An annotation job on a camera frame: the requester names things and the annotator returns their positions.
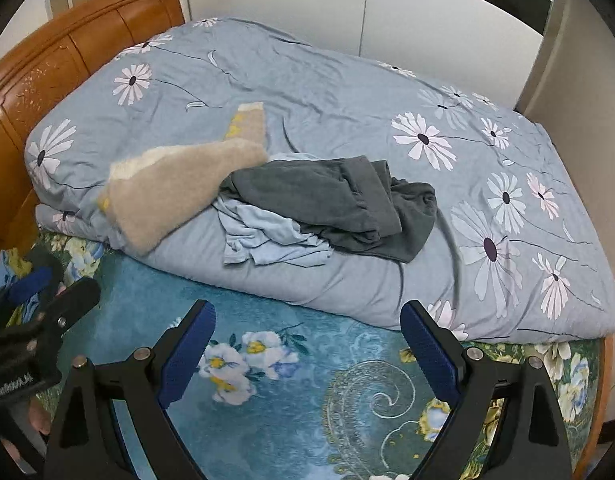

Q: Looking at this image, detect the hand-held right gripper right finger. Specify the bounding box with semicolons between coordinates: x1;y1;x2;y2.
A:
400;300;574;480

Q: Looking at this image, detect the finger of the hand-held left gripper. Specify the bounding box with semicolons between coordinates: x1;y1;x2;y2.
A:
34;277;102;335
4;247;65;307

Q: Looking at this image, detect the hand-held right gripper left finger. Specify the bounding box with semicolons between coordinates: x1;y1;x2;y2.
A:
43;300;217;480

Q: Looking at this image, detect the beige knitted sweater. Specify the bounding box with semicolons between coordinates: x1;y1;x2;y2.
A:
96;102;269;256

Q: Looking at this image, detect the person's left hand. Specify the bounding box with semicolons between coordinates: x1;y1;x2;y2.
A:
0;394;53;461

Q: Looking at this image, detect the teal floral bedsheet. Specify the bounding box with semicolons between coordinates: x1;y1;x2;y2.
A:
0;227;605;480

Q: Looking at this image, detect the light blue garment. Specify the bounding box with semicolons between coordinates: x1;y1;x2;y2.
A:
214;152;333;267

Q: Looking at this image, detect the dark grey garment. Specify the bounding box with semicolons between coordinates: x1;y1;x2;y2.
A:
218;156;438;264

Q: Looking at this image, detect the wooden headboard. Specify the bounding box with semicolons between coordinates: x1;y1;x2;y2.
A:
0;0;187;246

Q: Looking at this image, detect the grey-blue daisy print duvet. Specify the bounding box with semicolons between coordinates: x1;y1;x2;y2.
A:
24;17;615;346

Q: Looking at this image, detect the white wardrobe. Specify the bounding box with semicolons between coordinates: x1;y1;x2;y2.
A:
184;0;558;111

